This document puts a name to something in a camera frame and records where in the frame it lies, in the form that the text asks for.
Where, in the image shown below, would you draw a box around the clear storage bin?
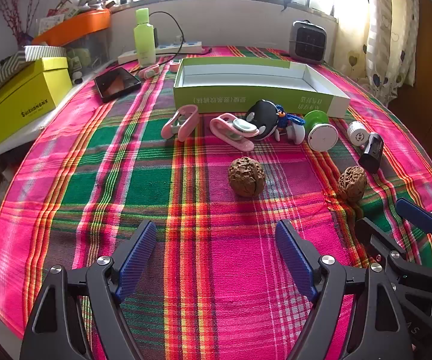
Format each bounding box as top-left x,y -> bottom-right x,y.
66,32 -> 112,76

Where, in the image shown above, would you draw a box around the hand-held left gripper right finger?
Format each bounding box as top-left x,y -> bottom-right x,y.
275,219 -> 415,360

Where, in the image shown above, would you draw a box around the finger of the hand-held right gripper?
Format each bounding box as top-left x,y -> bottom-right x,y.
356,217 -> 407,267
395,197 -> 432,271

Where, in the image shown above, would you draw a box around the black charger cable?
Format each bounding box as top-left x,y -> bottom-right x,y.
149,10 -> 185,51

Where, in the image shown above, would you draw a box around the green and white cardboard box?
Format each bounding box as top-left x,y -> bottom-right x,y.
173,57 -> 351,118

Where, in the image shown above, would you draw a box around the small white plastic knob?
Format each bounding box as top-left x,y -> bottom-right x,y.
281,124 -> 306,145

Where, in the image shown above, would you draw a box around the white ribbed bottle cap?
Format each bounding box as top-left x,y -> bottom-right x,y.
347,121 -> 368,147

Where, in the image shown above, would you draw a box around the pink plastic clip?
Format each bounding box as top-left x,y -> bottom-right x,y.
161,105 -> 199,142

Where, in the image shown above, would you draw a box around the pink flower branches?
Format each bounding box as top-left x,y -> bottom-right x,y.
0,0 -> 52,42

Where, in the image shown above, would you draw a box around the green striped box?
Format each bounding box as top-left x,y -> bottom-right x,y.
0,45 -> 67,109

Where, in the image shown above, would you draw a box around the blue braided cord keychain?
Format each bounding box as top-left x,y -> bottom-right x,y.
276,108 -> 306,130

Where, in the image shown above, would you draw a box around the orange bin lid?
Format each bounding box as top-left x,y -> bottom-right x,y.
32,8 -> 111,46

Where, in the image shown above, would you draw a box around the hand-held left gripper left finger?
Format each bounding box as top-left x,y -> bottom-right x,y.
19,220 -> 157,360

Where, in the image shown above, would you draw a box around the green and white spool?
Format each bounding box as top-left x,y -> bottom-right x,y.
306,109 -> 339,152

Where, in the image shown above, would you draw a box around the heart print curtain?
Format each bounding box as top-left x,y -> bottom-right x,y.
336,0 -> 419,106

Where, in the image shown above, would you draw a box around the small black device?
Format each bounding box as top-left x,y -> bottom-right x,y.
358,133 -> 384,173

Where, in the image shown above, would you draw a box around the pink clip with mint pad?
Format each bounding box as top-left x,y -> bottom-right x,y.
210,113 -> 260,152

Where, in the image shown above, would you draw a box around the brown carved walnut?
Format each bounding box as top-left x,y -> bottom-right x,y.
228,157 -> 266,198
338,166 -> 368,203

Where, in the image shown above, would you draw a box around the white power strip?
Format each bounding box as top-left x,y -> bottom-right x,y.
118,41 -> 203,65

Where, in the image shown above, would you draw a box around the grey desktop heater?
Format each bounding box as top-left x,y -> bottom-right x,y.
289,20 -> 328,64

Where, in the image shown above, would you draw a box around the yellow-green cardboard box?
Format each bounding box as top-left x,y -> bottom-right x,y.
0,57 -> 72,145

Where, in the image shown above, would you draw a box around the light green bottle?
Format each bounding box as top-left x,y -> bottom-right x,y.
134,8 -> 157,66

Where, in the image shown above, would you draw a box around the black smartphone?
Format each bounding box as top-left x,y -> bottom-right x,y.
94,67 -> 142,103

